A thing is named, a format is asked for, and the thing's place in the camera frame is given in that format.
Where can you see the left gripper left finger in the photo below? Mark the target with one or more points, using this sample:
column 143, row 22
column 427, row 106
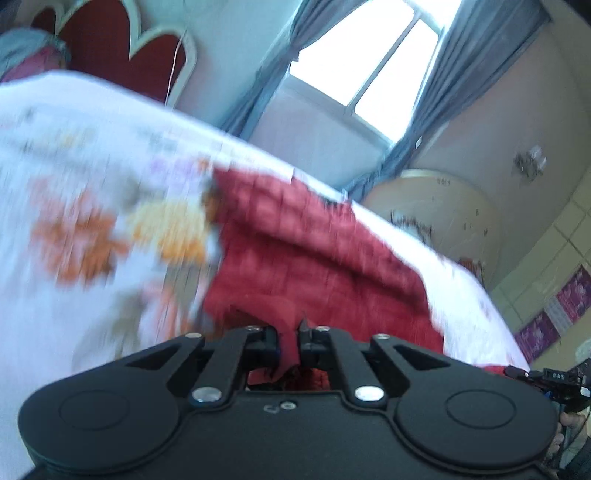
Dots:
column 242, row 350

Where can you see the blue left curtain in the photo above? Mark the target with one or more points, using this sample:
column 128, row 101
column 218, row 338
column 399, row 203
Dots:
column 312, row 20

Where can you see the red quilted jacket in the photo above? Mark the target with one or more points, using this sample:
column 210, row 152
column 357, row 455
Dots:
column 288, row 257

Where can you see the bright window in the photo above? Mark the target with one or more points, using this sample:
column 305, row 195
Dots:
column 372, row 65

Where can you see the cream round headboard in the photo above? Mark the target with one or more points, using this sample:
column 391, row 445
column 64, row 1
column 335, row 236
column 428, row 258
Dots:
column 445, row 213

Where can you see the red heart-shaped headboard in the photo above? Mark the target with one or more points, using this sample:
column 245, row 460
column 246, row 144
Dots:
column 106, row 40

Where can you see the white floral bed sheet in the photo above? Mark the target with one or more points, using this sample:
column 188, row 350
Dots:
column 106, row 250

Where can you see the blue right curtain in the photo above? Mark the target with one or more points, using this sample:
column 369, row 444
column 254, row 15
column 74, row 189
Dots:
column 484, row 41

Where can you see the blue curtain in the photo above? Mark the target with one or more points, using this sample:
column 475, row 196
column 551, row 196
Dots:
column 312, row 20
column 484, row 41

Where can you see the purple wall posters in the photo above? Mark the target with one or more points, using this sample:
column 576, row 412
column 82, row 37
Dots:
column 559, row 335

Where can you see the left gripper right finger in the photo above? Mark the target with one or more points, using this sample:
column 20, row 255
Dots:
column 325, row 347

